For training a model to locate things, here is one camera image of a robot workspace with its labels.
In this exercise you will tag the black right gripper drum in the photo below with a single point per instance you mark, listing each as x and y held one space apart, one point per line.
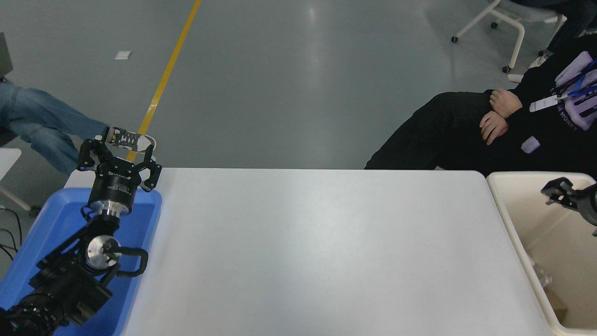
590 203

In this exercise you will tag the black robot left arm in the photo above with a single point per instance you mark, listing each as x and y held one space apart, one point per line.
70 280

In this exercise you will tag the person's right hand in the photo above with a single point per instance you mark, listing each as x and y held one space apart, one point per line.
506 103

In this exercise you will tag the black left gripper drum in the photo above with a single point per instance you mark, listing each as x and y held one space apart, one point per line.
114 186

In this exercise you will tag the white side table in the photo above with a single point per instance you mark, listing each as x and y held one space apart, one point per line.
7 161

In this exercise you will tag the grey panel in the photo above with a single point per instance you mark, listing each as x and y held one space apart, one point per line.
4 56

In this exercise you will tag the large pale plastic bin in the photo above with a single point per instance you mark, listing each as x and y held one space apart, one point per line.
522 200

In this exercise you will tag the blue plastic tray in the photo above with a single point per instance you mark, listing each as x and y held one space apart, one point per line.
60 219

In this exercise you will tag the brown cardboard piece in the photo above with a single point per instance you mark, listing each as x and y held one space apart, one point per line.
556 308

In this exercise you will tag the clear plastic bag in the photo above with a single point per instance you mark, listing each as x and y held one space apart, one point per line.
542 275

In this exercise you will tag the person's left hand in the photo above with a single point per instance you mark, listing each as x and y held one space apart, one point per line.
493 128

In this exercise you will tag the person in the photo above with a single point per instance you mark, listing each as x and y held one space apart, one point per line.
42 121
566 28
429 135

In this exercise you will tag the white badge card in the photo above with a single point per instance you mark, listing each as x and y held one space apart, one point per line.
544 104

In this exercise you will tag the white paper scrap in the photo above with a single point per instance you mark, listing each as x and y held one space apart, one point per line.
122 55

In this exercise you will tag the white wheeled chair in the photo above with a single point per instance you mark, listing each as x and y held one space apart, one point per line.
517 11

